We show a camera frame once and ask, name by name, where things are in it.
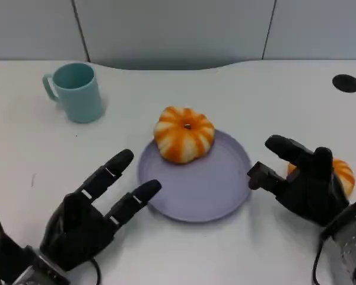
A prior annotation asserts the orange white toy bread roll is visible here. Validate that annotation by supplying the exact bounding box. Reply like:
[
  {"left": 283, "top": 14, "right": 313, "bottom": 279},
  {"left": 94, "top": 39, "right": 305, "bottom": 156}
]
[
  {"left": 287, "top": 159, "right": 356, "bottom": 197},
  {"left": 153, "top": 106, "right": 216, "bottom": 164}
]

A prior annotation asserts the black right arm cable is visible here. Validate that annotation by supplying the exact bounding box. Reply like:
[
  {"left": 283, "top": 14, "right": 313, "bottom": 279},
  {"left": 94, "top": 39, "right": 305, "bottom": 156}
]
[{"left": 311, "top": 248, "right": 327, "bottom": 285}]

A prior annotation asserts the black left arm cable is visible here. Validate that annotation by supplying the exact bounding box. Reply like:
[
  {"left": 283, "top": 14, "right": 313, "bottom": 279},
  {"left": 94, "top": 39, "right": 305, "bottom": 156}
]
[{"left": 88, "top": 257, "right": 102, "bottom": 285}]

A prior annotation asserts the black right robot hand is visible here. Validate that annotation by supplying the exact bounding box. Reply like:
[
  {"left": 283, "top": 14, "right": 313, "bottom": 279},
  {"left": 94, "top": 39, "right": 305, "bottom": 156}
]
[{"left": 247, "top": 135, "right": 351, "bottom": 228}]

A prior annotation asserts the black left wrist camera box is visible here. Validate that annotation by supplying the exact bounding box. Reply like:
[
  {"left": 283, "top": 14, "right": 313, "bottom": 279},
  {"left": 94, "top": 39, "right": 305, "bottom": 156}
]
[{"left": 0, "top": 201, "right": 33, "bottom": 281}]

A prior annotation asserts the lilac plate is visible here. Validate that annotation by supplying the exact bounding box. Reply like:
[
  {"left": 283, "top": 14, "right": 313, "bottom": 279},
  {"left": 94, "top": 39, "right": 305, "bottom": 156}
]
[{"left": 137, "top": 129, "right": 253, "bottom": 223}]

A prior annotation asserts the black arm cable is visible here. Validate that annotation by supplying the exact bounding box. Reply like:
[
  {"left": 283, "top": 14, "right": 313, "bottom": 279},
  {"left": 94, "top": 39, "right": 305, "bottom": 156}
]
[
  {"left": 311, "top": 248, "right": 327, "bottom": 285},
  {"left": 88, "top": 257, "right": 102, "bottom": 285}
]

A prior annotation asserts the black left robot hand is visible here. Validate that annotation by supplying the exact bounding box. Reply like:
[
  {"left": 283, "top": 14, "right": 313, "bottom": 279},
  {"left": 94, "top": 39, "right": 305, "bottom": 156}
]
[{"left": 40, "top": 148, "right": 163, "bottom": 271}]

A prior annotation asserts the black table cable grommet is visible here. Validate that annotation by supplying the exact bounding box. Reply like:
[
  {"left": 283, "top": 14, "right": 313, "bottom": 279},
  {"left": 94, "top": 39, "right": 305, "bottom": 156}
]
[{"left": 332, "top": 74, "right": 356, "bottom": 93}]

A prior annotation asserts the pale green mug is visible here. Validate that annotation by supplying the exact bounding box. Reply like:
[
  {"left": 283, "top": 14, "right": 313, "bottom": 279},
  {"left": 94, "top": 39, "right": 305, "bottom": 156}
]
[{"left": 42, "top": 62, "right": 104, "bottom": 124}]

